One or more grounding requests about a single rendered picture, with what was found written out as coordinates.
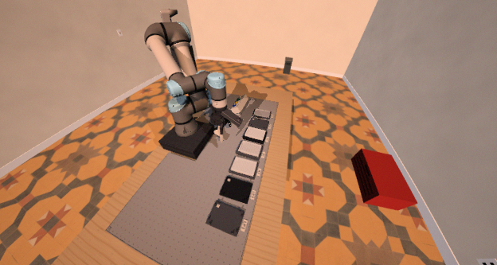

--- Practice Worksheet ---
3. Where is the beige control panel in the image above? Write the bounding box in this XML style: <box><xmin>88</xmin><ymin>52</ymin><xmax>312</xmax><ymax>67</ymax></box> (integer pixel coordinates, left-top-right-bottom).
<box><xmin>231</xmin><ymin>94</ymin><xmax>249</xmax><ymax>115</ymax></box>

